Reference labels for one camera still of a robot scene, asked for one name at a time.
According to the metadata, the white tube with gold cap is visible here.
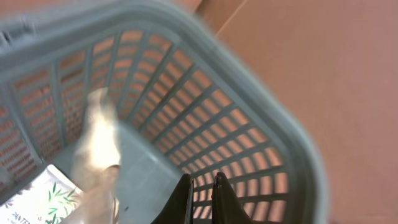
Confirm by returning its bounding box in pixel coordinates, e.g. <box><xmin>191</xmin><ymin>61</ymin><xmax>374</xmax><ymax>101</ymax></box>
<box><xmin>1</xmin><ymin>164</ymin><xmax>83</xmax><ymax>224</ymax></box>

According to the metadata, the beige nut snack pouch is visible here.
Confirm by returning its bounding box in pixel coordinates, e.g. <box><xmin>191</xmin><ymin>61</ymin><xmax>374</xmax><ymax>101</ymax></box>
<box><xmin>62</xmin><ymin>88</ymin><xmax>121</xmax><ymax>224</ymax></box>

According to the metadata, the grey plastic shopping basket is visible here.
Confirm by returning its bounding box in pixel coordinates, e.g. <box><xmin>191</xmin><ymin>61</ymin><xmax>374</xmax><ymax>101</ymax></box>
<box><xmin>1</xmin><ymin>1</ymin><xmax>329</xmax><ymax>223</ymax></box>

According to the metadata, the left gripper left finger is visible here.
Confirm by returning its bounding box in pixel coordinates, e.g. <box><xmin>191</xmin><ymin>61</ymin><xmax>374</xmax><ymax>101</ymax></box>
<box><xmin>151</xmin><ymin>174</ymin><xmax>193</xmax><ymax>224</ymax></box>

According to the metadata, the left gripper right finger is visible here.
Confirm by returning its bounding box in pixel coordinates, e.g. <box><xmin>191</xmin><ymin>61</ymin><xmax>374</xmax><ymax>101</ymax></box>
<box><xmin>211</xmin><ymin>172</ymin><xmax>253</xmax><ymax>224</ymax></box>

